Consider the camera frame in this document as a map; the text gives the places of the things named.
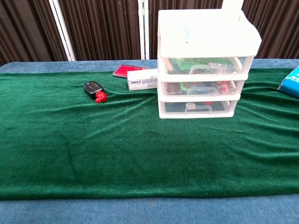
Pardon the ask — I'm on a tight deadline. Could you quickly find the clear plastic box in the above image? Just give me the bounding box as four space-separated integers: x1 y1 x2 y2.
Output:
164 57 248 76

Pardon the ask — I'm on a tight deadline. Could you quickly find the clear plastic drawer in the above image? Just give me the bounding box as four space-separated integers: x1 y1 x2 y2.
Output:
163 80 243 98

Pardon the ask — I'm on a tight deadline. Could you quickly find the black curtain folding screen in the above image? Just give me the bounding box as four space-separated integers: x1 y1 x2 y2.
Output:
0 0 299 67

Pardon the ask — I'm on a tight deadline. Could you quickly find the white storage box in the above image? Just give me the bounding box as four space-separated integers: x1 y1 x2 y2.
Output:
157 8 262 119

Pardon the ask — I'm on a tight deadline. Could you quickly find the blue cookie package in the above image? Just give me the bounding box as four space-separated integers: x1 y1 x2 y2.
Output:
277 66 299 98

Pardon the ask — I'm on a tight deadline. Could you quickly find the blue table cover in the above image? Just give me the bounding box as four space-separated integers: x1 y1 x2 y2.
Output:
0 58 299 224

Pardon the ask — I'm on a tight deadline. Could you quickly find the green paper packet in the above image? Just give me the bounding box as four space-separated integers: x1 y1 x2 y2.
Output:
174 58 199 70
198 57 234 65

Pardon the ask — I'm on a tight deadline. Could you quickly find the long white carton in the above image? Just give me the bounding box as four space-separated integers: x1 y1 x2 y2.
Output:
127 68 159 91

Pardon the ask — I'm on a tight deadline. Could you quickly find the green velvet cloth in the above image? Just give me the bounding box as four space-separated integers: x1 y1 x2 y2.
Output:
0 67 299 201

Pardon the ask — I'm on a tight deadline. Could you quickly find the clear drawer with white disc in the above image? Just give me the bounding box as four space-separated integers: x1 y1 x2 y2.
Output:
163 100 232 115

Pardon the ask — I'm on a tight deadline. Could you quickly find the red stamp pad case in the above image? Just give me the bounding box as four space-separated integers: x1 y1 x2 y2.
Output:
112 64 150 78

